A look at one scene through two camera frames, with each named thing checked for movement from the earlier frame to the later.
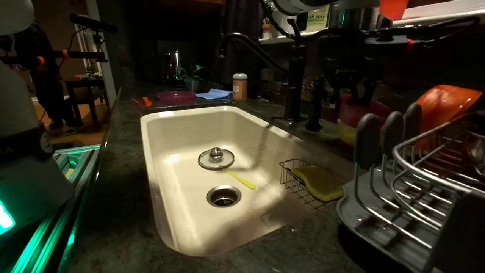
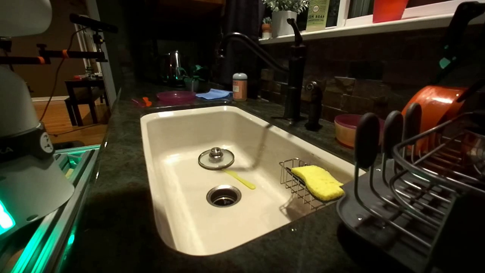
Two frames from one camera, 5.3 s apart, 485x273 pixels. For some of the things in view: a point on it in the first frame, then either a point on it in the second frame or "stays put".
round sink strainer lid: (216, 158) stays put
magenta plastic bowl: (353, 111) -> (347, 129)
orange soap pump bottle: (240, 86) stays put
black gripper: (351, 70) -> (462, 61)
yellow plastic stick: (242, 181) stays put
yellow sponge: (324, 185) stays put
